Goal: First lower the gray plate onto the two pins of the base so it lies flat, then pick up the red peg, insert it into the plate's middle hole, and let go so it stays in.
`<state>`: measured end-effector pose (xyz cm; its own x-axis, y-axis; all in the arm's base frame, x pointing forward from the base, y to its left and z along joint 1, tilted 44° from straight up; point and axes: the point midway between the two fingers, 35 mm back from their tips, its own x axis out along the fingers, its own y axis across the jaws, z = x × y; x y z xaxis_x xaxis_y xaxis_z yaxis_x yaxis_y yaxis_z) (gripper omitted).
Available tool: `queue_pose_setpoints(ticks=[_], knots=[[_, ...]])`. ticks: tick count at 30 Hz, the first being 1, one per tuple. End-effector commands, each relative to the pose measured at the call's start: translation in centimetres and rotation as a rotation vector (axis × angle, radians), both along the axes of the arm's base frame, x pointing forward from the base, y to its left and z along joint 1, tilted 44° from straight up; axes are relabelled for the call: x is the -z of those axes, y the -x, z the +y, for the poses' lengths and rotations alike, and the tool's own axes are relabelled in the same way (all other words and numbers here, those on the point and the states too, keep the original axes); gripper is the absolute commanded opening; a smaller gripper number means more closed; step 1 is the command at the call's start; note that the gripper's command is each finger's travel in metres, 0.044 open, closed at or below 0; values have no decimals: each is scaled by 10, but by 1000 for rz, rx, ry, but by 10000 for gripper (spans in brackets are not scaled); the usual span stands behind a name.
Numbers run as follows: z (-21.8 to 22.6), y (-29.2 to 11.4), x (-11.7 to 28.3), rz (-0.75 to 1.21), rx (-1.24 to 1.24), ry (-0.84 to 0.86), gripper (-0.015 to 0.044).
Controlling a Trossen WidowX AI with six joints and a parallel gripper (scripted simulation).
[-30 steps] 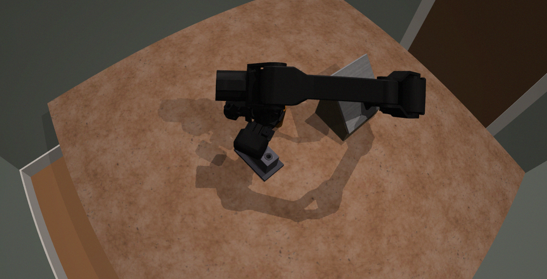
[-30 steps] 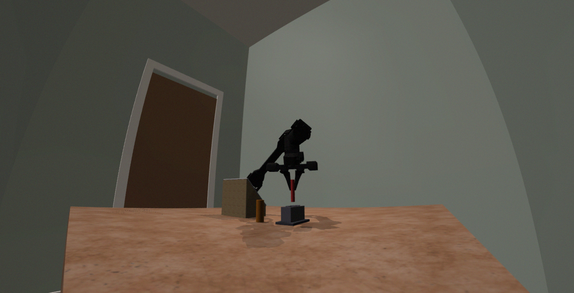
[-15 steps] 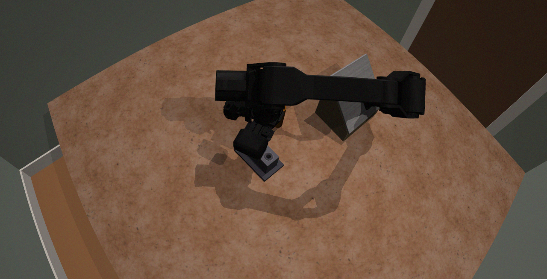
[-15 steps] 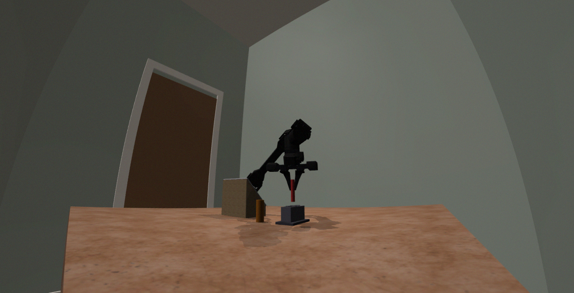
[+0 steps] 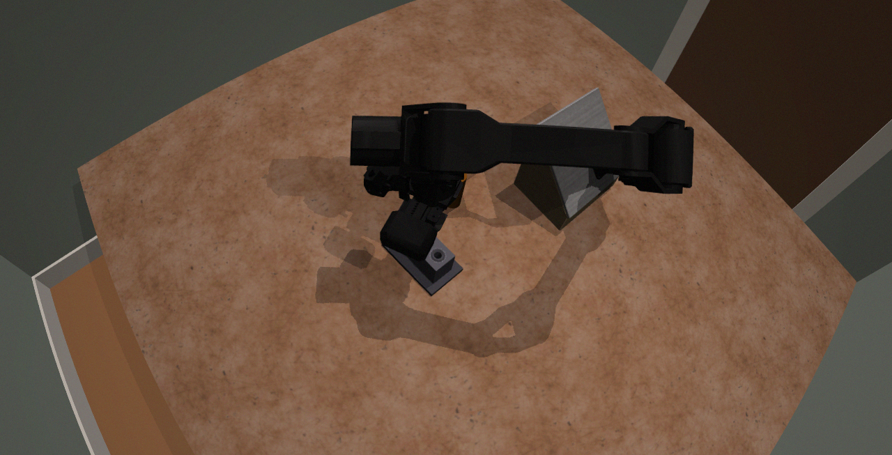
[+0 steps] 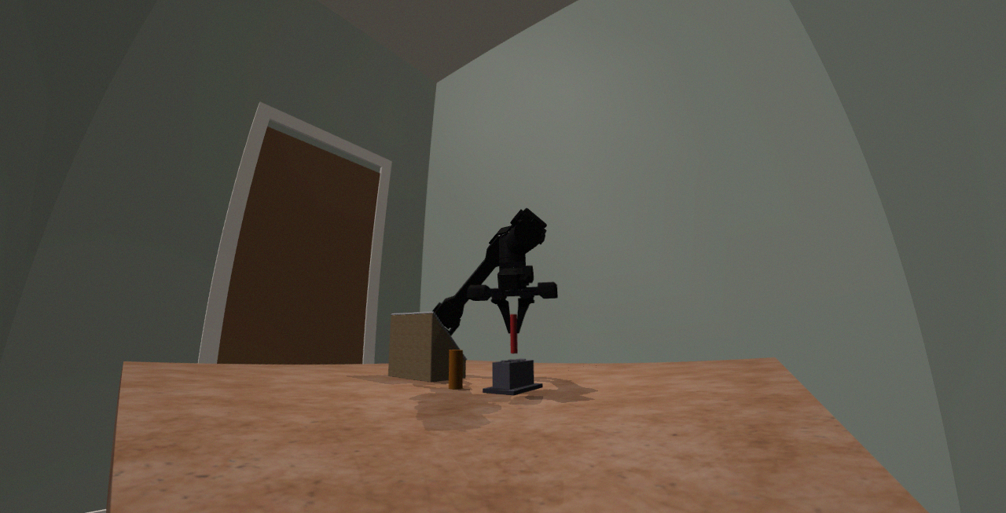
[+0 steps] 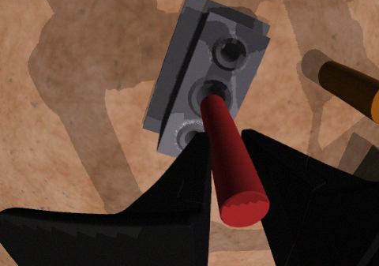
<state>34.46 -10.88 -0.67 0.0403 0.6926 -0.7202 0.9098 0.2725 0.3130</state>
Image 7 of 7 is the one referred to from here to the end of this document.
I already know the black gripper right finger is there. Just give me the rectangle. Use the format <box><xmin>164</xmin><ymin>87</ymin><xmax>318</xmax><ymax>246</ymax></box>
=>
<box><xmin>241</xmin><ymin>129</ymin><xmax>379</xmax><ymax>266</ymax></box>

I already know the red peg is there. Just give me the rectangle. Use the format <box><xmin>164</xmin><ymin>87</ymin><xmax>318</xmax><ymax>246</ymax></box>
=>
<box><xmin>200</xmin><ymin>95</ymin><xmax>269</xmax><ymax>227</ymax></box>

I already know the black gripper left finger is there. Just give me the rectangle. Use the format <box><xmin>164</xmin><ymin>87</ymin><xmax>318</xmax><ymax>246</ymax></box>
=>
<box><xmin>0</xmin><ymin>133</ymin><xmax>212</xmax><ymax>266</ymax></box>

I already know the dark brown cylinder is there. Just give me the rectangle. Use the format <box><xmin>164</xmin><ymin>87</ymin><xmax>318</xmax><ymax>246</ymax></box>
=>
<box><xmin>318</xmin><ymin>61</ymin><xmax>379</xmax><ymax>124</ymax></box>

